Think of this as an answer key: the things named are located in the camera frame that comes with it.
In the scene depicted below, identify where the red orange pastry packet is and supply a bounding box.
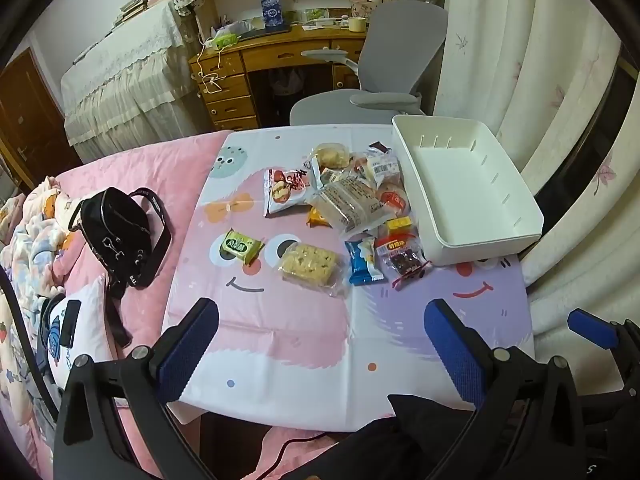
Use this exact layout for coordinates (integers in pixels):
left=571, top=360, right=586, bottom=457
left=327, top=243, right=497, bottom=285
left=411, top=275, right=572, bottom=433
left=375, top=182, right=410, bottom=221

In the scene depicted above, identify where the black phone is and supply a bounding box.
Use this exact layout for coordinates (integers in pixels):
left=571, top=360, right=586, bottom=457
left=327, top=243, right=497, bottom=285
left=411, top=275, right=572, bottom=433
left=59, top=300, right=82, bottom=348

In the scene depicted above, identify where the grey office chair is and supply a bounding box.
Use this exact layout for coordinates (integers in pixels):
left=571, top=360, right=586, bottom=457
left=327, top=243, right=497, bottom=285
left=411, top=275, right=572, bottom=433
left=289, top=0, right=449, bottom=128

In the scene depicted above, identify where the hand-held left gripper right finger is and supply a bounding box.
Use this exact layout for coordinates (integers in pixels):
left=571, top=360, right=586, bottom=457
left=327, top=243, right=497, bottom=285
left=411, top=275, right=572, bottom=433
left=423, top=298, right=586, bottom=480

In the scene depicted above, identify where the person's dark clothing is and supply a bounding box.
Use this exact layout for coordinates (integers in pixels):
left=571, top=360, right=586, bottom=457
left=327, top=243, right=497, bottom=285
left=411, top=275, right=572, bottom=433
left=300, top=394, right=481, bottom=480

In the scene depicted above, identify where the blue snack packet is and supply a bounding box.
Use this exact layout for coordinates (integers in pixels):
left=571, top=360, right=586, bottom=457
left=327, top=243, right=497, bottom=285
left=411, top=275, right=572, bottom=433
left=344, top=236, right=385, bottom=287

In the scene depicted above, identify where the wooden door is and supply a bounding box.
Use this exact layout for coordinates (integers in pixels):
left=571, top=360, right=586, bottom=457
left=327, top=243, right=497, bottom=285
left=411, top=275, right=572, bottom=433
left=0, top=47, right=66, bottom=196

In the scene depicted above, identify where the cartoon printed table mat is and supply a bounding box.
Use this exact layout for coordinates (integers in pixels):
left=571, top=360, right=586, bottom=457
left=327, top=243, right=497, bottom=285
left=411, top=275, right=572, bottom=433
left=161, top=124, right=537, bottom=433

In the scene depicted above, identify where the pink bedsheet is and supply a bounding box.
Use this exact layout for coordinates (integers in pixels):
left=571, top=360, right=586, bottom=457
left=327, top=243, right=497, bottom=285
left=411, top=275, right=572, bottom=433
left=0, top=130, right=351, bottom=480

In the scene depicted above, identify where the wooden desk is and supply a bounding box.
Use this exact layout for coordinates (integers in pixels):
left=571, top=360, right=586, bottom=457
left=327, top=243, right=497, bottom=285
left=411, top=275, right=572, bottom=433
left=187, top=0, right=393, bottom=133

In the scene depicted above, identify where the printed fleece blanket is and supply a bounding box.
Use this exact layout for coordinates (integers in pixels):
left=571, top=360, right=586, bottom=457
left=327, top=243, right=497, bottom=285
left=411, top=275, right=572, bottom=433
left=0, top=175, right=83, bottom=311

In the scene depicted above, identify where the white labelled snack packet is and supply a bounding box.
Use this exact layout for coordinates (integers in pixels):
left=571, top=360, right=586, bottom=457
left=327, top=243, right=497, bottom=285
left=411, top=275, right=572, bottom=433
left=365, top=154, right=403, bottom=181

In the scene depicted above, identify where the round bread packet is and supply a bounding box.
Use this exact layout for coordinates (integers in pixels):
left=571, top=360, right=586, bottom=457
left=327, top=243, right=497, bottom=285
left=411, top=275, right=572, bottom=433
left=312, top=142, right=352, bottom=171

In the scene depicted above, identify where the large clear cake packet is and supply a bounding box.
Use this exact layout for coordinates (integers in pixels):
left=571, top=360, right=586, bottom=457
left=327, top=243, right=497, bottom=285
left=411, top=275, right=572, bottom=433
left=306, top=177, right=396, bottom=238

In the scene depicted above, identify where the plastic bag under desk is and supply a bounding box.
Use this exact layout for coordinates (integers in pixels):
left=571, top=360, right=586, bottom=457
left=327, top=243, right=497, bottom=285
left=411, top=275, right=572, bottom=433
left=270, top=67, right=306, bottom=96

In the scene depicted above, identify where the white plastic box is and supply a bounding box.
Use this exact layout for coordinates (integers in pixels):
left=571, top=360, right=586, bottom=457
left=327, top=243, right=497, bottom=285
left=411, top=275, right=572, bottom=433
left=391, top=114, right=545, bottom=266

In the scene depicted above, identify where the clear rice cracker packet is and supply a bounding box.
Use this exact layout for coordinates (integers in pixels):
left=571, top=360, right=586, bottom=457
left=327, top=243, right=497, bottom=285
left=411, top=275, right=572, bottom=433
left=277, top=242, right=348, bottom=298

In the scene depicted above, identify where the dried fruit packet red label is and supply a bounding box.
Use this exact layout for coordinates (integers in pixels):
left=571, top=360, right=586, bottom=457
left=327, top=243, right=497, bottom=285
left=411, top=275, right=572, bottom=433
left=375, top=234, right=432, bottom=292

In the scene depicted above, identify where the thin black cable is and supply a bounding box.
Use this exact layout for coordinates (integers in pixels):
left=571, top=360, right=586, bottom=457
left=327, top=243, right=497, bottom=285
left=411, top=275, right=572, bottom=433
left=252, top=430, right=346, bottom=480

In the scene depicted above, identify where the white floral curtain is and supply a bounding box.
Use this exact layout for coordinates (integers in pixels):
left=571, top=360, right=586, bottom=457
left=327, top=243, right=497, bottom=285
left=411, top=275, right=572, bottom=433
left=432, top=0, right=631, bottom=301

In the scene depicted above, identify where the white cable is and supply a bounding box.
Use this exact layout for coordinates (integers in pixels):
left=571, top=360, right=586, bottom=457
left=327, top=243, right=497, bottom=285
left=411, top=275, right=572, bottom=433
left=195, top=35, right=228, bottom=96

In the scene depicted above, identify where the black shoulder bag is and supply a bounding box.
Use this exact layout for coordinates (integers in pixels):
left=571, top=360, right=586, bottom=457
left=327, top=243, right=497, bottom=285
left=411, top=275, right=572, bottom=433
left=67, top=187, right=172, bottom=348

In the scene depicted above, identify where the red white snack packet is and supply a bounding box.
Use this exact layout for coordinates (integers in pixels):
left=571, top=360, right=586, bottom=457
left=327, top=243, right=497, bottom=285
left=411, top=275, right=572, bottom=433
left=263, top=167, right=315, bottom=218

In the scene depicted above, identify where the green snack packet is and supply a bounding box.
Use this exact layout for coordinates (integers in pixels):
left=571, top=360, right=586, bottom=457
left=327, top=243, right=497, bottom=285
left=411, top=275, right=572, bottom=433
left=221, top=229, right=265, bottom=266

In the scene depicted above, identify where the stack of books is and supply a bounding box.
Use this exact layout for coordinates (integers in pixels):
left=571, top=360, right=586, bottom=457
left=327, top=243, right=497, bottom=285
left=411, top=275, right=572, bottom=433
left=112, top=0, right=176, bottom=28

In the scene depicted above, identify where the white cartoon pillow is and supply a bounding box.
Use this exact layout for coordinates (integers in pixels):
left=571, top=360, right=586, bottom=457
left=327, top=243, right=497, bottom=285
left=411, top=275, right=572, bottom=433
left=37, top=275, right=118, bottom=376

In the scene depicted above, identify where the blue gift bag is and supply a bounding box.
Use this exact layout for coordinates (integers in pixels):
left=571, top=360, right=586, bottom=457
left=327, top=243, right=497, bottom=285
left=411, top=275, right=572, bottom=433
left=259, top=0, right=286, bottom=28

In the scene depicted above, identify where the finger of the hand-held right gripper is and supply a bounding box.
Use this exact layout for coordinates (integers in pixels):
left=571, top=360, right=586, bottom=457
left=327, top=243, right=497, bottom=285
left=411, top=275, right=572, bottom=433
left=567, top=309, right=623, bottom=352

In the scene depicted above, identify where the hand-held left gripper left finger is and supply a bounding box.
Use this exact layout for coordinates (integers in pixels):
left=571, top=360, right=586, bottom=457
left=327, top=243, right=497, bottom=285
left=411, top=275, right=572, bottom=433
left=52, top=297, right=221, bottom=480

